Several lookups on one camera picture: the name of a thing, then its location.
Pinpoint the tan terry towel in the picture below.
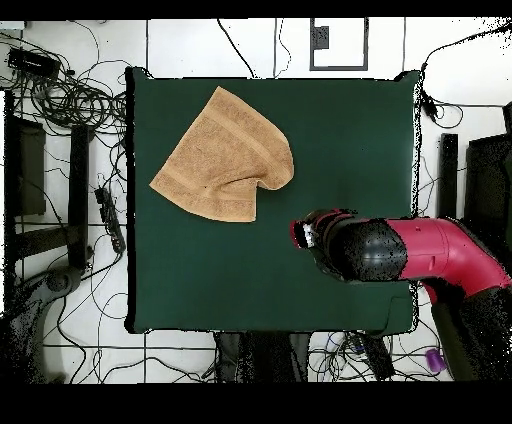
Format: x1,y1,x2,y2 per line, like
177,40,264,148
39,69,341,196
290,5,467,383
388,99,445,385
148,85,296,224

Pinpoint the flat black box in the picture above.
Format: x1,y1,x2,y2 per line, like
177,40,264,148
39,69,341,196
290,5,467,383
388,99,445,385
6,47,61,79

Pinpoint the dark green table cloth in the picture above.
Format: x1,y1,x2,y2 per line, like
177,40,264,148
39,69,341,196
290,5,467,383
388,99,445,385
121,67,421,336

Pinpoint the black adapter box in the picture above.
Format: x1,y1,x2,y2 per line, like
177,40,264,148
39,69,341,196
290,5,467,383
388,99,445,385
359,333,397,381

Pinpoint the black plug adapter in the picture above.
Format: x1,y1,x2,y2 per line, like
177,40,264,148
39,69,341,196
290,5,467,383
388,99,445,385
419,89,439,123

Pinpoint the purple object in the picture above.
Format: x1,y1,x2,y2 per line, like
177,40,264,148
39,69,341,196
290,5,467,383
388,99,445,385
424,347,446,374

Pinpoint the black power strip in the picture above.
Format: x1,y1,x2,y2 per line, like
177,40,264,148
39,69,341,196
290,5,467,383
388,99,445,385
94,187,127,254

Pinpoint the black stand base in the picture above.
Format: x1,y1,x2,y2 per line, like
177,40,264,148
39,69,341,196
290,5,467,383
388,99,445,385
7,265,85,383

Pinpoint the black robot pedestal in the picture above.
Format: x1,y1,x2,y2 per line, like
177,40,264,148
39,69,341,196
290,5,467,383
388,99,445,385
213,330,311,383

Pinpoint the black metal frame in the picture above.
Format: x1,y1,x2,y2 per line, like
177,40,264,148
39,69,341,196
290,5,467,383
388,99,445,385
435,101,512,225
3,91,95,273

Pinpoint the thick black cable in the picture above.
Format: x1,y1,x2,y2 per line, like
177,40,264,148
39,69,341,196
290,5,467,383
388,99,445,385
217,18,257,79

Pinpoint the tangle of black cables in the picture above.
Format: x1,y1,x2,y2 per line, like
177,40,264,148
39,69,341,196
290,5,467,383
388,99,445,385
23,71,129,135

